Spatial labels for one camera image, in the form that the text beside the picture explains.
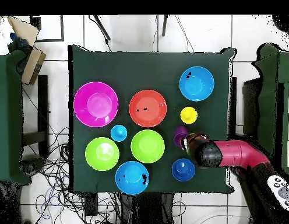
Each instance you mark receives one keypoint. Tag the light blue cup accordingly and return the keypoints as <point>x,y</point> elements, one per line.
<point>118,133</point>

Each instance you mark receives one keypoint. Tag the purple cup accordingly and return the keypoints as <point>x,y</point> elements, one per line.
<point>180,134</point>

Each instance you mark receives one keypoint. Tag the dark green table cloth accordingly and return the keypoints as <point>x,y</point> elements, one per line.
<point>146,67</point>

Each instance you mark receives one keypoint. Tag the light blue bowl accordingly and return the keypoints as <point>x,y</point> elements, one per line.
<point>196,83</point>
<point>131,178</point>

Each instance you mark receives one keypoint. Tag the yellow cup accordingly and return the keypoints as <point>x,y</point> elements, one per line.
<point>188,115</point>

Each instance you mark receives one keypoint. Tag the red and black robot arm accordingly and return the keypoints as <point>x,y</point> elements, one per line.
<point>237,154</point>

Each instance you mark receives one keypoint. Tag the green cloth side table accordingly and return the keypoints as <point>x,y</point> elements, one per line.
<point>268,105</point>
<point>8,116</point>

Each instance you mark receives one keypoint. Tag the brown cardboard sheet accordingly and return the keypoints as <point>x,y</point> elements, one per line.
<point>24,30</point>

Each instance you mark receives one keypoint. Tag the green bowl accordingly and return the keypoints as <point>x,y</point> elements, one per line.
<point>147,146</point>
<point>102,154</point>

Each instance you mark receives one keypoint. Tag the brown cardboard box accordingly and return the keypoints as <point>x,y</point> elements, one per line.
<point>32,66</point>

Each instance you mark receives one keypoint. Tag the pink bowl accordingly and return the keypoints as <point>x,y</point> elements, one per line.
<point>95,104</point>

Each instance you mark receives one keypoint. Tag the black pedestal leg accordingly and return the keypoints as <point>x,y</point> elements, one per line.
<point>32,166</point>

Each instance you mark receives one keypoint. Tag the small dark blue bowl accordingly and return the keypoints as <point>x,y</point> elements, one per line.
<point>183,169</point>

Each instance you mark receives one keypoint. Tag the black tripod leg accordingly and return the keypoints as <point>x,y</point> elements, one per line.
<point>164,25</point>
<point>102,29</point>

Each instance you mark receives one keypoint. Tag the orange bowl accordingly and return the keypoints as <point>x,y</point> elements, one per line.
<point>148,108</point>

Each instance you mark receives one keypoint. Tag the black metal stand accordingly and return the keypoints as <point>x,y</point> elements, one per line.
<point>43,105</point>
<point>250,105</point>

